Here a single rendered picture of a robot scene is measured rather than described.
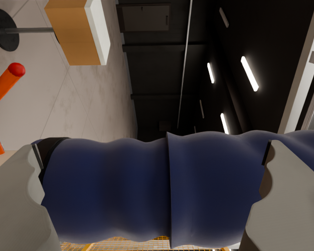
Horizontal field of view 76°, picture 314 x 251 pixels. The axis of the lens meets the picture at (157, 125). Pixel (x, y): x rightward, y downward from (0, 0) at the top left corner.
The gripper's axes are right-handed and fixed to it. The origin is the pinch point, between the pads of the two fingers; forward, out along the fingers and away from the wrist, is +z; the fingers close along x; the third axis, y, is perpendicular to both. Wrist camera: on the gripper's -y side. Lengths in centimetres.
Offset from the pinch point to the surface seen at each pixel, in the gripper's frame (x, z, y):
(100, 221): -10.1, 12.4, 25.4
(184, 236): 4.7, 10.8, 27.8
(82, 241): -14.1, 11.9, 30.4
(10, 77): -22.8, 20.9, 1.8
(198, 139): 8.3, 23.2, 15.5
